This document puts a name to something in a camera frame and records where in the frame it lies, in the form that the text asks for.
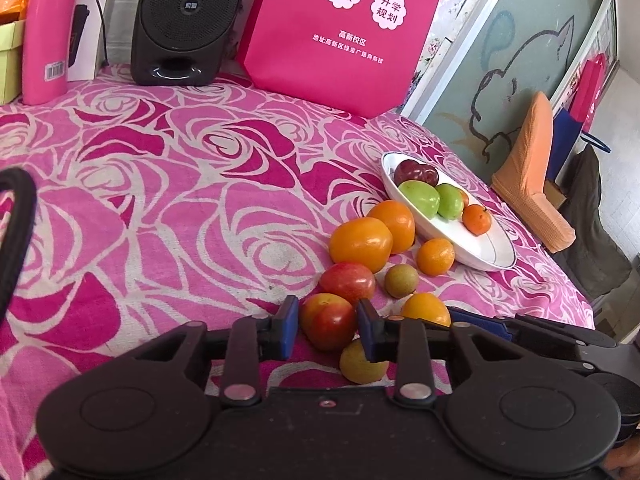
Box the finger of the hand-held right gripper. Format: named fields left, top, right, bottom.
left=445, top=305, right=618, bottom=377

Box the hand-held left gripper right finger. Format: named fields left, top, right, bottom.
left=356, top=299, right=541, bottom=409

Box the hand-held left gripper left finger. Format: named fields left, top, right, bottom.
left=120, top=295, right=301, bottom=409

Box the small yellow fruit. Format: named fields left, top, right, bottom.
left=339, top=338, right=388, bottom=385

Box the red apple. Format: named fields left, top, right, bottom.
left=299, top=293, right=358, bottom=352

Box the red tomato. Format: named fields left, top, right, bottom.
left=320, top=261, right=377, bottom=306

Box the small orange citrus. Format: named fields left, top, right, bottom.
left=400, top=292, right=452, bottom=327
left=416, top=238, right=456, bottom=277

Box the small olive blushed fruit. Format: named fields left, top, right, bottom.
left=384, top=263, right=420, bottom=299

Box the white plate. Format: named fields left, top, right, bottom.
left=381, top=151, right=517, bottom=272

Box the large orange citrus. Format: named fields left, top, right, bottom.
left=328, top=217, right=394, bottom=275
left=366, top=200, right=416, bottom=255

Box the green apple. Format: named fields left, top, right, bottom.
left=397, top=181, right=441, bottom=220

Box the dark red plum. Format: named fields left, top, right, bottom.
left=417, top=161, right=440, bottom=188
left=393, top=159, right=421, bottom=186

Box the person's right hand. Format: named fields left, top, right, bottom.
left=606, top=435, right=640, bottom=480

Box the dark jacket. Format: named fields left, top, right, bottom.
left=552, top=146, right=633, bottom=306

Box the orange covered chair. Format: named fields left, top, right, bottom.
left=491, top=91, right=577, bottom=254

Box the blue bag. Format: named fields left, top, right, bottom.
left=547, top=107, right=612, bottom=183

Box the pink rose tablecloth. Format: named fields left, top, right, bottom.
left=0, top=62, right=596, bottom=480

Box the hanging pink bag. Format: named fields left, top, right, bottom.
left=567, top=52, right=608, bottom=126

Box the pink paper bag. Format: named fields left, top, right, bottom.
left=237, top=0, right=451, bottom=120

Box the frosted cartoon glass door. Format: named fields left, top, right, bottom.
left=402, top=0, right=618, bottom=176

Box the black speaker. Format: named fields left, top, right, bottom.
left=131, top=0, right=253, bottom=87

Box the white product box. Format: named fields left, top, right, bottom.
left=66, top=0, right=118, bottom=82

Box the pink bottle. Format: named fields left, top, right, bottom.
left=21, top=0, right=85, bottom=107

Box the light green box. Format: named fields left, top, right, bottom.
left=0, top=20, right=27, bottom=106

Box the black strap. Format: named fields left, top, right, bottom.
left=0, top=167, right=38, bottom=341

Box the black cable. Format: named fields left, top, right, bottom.
left=86, top=0, right=111, bottom=67

